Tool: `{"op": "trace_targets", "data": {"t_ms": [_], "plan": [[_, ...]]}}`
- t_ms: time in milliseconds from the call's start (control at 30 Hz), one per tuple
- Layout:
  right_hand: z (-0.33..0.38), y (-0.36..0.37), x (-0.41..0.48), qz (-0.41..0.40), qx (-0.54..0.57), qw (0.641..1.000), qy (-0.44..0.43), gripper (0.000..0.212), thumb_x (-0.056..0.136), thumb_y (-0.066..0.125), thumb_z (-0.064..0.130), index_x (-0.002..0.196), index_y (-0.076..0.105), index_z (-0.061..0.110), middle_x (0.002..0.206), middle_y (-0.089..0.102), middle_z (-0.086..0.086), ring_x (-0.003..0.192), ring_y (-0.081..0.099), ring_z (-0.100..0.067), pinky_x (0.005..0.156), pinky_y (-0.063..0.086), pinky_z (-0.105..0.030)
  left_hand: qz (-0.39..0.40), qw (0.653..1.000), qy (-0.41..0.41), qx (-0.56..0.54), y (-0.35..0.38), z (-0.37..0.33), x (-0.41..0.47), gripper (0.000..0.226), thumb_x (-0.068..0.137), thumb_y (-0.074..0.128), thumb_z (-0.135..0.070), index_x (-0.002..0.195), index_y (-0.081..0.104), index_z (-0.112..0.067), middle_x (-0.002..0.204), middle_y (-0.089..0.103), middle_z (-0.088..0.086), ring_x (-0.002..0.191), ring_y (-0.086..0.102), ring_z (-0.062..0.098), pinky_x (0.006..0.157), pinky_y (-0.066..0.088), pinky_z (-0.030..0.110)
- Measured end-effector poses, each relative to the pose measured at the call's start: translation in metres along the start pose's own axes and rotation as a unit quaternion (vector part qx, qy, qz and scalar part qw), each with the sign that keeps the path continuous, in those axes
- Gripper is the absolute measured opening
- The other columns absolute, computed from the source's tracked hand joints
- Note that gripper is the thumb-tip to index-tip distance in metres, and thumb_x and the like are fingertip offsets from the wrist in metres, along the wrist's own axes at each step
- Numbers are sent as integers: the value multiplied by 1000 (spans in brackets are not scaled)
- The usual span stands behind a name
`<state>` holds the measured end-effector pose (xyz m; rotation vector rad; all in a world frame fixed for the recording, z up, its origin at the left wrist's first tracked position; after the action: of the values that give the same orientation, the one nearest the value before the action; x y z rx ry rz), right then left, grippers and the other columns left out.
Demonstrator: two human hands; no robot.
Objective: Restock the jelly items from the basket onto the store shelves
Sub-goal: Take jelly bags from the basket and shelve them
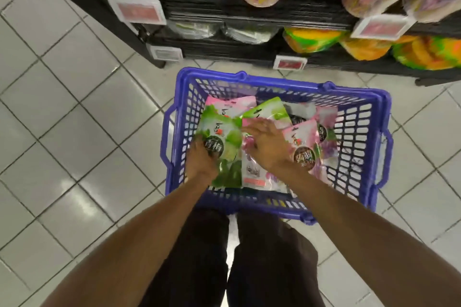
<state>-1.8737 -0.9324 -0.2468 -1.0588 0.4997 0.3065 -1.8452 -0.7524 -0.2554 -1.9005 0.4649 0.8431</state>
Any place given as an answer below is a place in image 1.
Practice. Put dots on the green snack packet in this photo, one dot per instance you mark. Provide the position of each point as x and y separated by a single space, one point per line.
223 137
268 110

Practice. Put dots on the white and black snack packet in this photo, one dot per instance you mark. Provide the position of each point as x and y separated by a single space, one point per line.
299 114

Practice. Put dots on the person's left fingers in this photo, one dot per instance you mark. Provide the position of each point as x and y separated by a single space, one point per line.
198 142

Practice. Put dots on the yellow and green snack bag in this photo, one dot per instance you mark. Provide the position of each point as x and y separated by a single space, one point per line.
311 40
428 53
363 49

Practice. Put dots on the person's dark trousers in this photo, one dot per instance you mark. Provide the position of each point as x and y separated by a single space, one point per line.
273 263

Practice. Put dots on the pink snack packet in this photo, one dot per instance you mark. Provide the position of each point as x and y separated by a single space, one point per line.
254 175
327 116
230 105
304 145

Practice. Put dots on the black shop shelving unit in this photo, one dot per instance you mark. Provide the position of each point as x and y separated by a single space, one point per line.
317 1

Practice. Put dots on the person's right hand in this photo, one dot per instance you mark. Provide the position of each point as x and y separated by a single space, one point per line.
270 148

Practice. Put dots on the person's right forearm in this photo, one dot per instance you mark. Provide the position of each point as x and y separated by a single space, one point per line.
360 238

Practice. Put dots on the person's right fingers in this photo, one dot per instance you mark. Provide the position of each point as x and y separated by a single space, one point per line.
257 128

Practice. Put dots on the person's left forearm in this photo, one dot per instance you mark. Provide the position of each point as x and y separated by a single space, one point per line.
144 245

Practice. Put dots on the blue plastic shopping basket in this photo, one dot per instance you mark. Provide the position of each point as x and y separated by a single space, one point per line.
363 159

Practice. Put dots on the person's left hand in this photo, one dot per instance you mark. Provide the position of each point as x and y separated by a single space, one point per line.
200 163

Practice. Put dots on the white and green snack bag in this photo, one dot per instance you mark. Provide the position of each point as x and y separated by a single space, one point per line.
194 29
250 33

